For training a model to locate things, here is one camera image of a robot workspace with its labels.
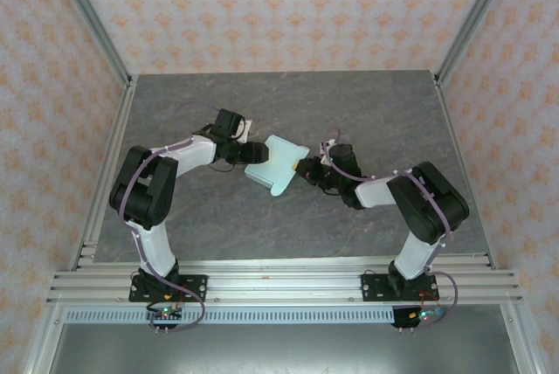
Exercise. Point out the aluminium mounting rail beam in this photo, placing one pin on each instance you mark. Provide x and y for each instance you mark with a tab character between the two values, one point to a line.
284	282

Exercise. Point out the aluminium corner post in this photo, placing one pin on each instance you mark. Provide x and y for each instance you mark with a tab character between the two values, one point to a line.
478	15
87	15

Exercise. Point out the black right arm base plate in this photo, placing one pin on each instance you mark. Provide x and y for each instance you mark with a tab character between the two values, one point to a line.
374	288

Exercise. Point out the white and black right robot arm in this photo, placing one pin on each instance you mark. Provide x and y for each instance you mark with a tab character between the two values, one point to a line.
412	256

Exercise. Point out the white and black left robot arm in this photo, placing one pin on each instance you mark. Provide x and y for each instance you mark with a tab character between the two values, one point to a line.
155	251

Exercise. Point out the grey metal lower shelf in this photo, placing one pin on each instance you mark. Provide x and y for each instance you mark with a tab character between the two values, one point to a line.
279	348

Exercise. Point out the aluminium side rail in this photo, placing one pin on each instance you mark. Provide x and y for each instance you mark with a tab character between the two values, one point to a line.
111	160
452	129

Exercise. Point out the light teal paper box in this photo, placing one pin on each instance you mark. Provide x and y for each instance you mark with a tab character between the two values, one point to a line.
277	164

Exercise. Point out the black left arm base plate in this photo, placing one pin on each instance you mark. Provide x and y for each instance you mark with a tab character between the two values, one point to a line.
196	287

